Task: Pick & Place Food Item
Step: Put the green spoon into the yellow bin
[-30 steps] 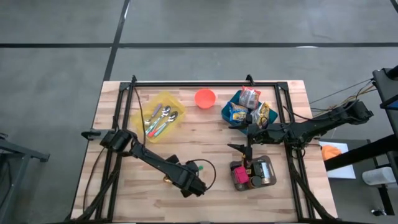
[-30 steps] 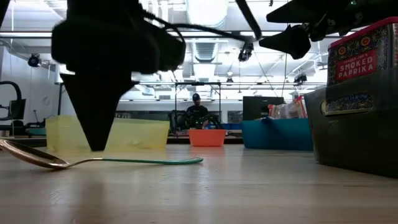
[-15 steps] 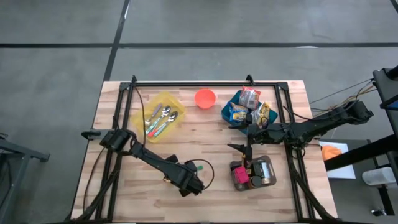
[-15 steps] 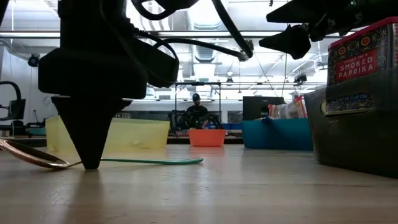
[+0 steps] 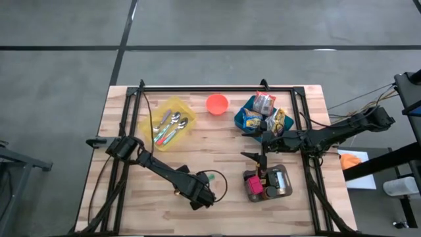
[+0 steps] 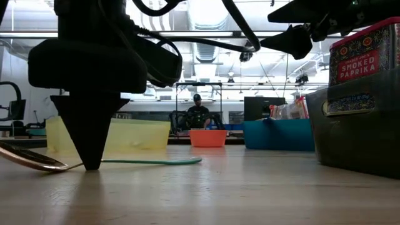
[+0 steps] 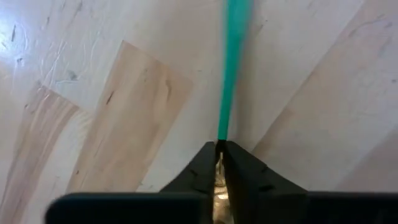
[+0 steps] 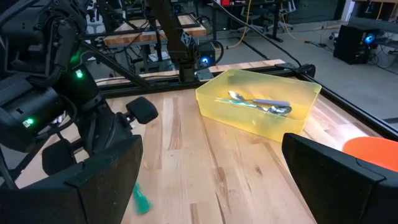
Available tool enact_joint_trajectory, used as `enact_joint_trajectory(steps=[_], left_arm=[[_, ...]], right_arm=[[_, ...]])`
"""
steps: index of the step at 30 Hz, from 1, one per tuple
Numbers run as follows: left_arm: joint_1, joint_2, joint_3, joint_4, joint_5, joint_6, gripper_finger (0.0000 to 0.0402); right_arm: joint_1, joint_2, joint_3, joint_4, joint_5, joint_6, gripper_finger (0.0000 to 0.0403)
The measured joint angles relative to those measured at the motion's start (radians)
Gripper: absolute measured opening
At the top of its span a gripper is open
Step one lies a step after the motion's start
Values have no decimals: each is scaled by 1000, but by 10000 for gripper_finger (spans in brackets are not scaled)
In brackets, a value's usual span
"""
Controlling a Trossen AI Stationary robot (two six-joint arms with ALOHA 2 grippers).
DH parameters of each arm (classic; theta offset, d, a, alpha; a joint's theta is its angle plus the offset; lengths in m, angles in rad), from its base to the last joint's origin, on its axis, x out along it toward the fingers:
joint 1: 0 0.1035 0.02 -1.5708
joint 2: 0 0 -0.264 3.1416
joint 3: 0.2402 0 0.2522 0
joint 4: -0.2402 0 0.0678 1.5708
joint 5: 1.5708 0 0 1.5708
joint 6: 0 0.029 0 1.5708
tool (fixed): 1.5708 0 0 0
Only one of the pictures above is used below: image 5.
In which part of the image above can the yellow translucent plastic bin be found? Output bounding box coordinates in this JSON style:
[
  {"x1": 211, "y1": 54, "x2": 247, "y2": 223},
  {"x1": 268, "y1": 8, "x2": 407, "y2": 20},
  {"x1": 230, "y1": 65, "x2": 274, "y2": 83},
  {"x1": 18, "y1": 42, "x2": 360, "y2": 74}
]
[{"x1": 137, "y1": 95, "x2": 199, "y2": 153}]

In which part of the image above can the white paper sheet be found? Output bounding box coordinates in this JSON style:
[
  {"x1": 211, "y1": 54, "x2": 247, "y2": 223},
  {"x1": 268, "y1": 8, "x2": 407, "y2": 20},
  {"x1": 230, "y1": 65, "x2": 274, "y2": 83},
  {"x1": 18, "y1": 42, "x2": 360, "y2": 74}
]
[{"x1": 337, "y1": 149, "x2": 378, "y2": 190}]

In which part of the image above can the black equipment cart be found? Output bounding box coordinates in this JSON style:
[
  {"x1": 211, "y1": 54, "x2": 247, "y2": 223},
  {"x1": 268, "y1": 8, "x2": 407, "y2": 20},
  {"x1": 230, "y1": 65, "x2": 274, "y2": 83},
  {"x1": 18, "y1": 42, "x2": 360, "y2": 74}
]
[{"x1": 393, "y1": 68, "x2": 421, "y2": 195}]

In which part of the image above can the grey plastic caddy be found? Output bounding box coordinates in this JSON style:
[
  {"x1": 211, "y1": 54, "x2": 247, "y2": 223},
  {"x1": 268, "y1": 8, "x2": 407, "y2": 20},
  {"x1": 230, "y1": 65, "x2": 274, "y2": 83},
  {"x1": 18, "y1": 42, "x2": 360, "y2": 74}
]
[{"x1": 243, "y1": 163, "x2": 294, "y2": 203}]

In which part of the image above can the red and silver snack bag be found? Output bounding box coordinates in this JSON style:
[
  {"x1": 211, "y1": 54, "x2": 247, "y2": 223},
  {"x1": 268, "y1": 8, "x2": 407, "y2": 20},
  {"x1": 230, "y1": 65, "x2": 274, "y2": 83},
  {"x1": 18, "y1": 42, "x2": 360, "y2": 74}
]
[{"x1": 252, "y1": 90, "x2": 277, "y2": 116}]

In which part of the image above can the teal blue plastic tray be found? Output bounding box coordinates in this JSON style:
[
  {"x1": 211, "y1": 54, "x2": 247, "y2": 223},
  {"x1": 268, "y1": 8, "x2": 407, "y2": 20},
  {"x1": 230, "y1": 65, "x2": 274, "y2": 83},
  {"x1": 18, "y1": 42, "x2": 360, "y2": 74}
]
[{"x1": 234, "y1": 95, "x2": 295, "y2": 143}]

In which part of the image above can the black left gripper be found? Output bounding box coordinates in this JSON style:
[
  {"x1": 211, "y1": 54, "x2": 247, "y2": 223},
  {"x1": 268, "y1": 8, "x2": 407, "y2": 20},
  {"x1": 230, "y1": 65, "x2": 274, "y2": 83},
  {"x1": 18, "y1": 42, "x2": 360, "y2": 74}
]
[{"x1": 176, "y1": 164, "x2": 217, "y2": 211}]

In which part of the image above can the bundle of thin cables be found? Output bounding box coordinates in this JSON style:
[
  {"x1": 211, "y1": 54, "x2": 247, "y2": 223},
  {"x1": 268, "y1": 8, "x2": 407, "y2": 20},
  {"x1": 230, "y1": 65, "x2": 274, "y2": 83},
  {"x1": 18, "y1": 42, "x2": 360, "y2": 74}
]
[{"x1": 327, "y1": 82, "x2": 401, "y2": 119}]

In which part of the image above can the spoon with purple handle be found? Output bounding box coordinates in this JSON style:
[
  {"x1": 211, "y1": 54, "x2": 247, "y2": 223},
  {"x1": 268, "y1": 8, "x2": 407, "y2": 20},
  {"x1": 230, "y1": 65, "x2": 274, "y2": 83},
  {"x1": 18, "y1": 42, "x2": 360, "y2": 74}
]
[{"x1": 152, "y1": 109, "x2": 173, "y2": 133}]

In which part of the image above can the black aluminium table frame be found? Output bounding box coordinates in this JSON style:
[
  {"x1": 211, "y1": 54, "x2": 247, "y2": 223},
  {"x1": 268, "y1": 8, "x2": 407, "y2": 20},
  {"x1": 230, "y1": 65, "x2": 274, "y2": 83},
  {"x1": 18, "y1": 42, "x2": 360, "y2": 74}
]
[{"x1": 77, "y1": 85, "x2": 358, "y2": 236}]

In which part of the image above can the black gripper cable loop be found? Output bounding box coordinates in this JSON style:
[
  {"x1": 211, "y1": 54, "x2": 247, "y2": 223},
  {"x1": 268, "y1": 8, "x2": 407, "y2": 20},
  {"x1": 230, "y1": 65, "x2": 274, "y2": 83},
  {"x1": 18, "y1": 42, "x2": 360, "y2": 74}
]
[{"x1": 196, "y1": 169, "x2": 229, "y2": 203}]

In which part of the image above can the blue and yellow snack bag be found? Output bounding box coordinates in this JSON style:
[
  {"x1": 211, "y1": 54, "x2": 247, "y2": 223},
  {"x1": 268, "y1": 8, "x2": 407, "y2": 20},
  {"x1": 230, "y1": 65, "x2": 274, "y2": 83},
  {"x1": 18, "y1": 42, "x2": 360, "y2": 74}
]
[{"x1": 242, "y1": 107, "x2": 264, "y2": 130}]

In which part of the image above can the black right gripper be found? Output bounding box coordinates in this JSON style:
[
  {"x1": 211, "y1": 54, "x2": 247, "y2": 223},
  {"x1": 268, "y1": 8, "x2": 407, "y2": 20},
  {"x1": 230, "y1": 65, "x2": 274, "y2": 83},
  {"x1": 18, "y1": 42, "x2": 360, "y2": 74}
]
[{"x1": 239, "y1": 120, "x2": 301, "y2": 180}]

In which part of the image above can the black diagonal beam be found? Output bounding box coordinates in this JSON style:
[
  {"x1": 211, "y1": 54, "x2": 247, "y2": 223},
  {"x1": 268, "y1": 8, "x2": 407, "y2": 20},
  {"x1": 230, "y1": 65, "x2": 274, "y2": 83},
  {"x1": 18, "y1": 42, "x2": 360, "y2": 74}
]
[{"x1": 343, "y1": 141, "x2": 421, "y2": 182}]

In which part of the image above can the spoon with orange handle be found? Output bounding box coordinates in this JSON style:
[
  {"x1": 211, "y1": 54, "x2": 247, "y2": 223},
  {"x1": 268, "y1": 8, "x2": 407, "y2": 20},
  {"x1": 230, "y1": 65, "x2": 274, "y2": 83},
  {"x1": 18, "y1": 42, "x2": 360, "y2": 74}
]
[{"x1": 155, "y1": 117, "x2": 189, "y2": 146}]

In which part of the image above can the spoon with teal striped handle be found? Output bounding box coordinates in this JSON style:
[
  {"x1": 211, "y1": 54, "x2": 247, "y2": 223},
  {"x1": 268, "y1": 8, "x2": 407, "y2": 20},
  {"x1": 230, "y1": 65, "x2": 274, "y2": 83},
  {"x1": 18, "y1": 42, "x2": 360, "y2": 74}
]
[{"x1": 153, "y1": 111, "x2": 182, "y2": 144}]

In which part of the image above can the orange cloth lump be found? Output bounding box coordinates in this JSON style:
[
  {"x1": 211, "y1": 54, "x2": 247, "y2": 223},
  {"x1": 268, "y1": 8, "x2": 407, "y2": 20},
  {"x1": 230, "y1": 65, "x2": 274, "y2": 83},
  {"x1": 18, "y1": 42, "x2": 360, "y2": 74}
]
[{"x1": 339, "y1": 153, "x2": 362, "y2": 171}]

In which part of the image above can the yellow and silver snack bag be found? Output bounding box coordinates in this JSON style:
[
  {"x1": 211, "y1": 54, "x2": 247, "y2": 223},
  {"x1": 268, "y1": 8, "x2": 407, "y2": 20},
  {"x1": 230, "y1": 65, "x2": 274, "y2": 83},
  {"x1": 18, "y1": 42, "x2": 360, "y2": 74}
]
[{"x1": 264, "y1": 107, "x2": 287, "y2": 132}]

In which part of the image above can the orange plastic bowl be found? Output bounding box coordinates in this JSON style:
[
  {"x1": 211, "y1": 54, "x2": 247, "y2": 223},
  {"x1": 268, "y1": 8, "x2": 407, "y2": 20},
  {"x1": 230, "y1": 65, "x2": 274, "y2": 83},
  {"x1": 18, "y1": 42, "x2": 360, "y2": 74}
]
[{"x1": 205, "y1": 93, "x2": 230, "y2": 117}]

